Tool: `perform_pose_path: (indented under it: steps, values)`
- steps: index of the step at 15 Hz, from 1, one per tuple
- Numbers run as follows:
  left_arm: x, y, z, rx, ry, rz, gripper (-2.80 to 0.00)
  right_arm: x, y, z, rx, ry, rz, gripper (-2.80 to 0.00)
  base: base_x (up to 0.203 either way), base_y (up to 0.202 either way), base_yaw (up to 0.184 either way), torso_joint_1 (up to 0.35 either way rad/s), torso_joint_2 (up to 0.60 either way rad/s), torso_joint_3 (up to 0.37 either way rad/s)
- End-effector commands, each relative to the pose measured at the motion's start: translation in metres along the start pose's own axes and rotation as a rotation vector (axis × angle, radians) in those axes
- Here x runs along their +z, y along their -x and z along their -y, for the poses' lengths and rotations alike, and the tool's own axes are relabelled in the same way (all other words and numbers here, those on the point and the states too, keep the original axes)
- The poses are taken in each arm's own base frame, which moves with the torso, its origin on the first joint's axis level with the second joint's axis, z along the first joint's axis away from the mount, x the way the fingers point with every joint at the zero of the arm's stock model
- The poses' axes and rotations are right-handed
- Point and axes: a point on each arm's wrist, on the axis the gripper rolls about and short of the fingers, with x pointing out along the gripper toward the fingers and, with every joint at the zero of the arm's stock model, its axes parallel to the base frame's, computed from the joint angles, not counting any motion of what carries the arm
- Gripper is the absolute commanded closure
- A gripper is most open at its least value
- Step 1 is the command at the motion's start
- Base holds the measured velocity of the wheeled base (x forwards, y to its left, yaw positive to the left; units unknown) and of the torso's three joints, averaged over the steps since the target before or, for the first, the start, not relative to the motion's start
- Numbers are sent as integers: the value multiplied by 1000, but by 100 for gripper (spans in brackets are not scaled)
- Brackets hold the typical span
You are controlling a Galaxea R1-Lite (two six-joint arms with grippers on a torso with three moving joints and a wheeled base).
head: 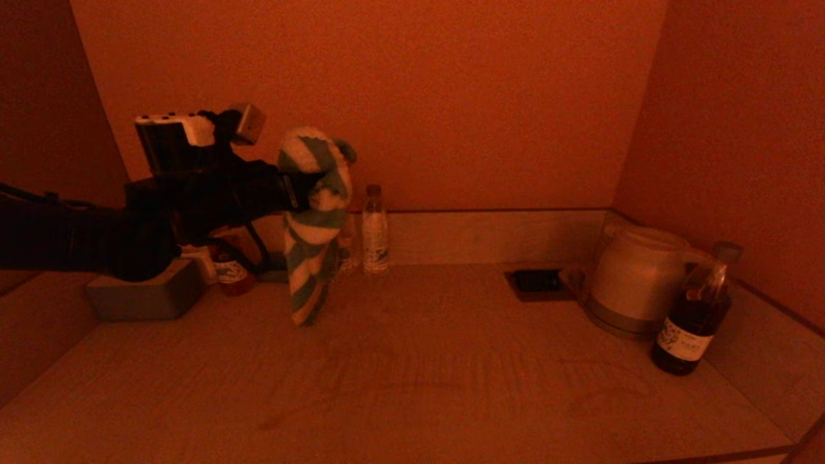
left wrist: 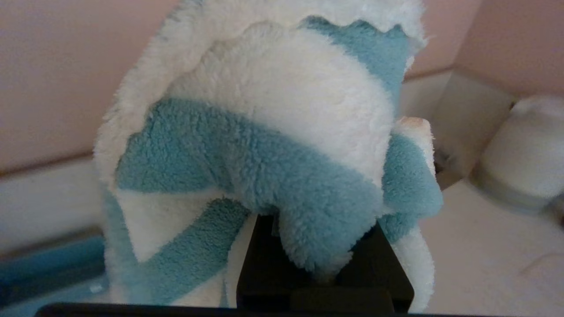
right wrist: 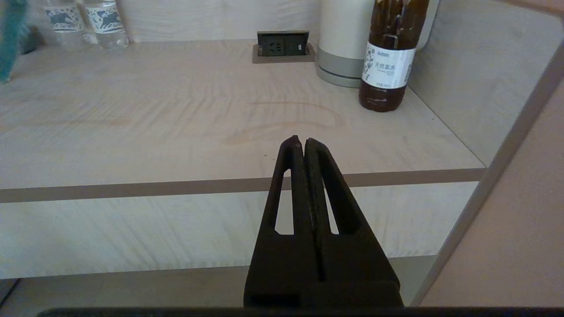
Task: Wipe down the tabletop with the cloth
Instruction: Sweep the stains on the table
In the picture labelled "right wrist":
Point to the white electric kettle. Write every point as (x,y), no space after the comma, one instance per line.
(343,26)

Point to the brown drink bottle white label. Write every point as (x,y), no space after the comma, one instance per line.
(389,65)

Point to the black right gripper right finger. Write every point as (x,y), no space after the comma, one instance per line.
(352,259)

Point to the clear water bottle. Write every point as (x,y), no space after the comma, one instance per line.
(105,20)
(66,20)

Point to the grey kettle base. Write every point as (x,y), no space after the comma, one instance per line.
(335,79)

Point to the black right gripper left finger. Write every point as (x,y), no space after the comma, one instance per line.
(282,259)

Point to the black pop-up power socket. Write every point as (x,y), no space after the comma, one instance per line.
(282,45)

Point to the green white striped towel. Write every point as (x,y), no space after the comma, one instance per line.
(11,39)

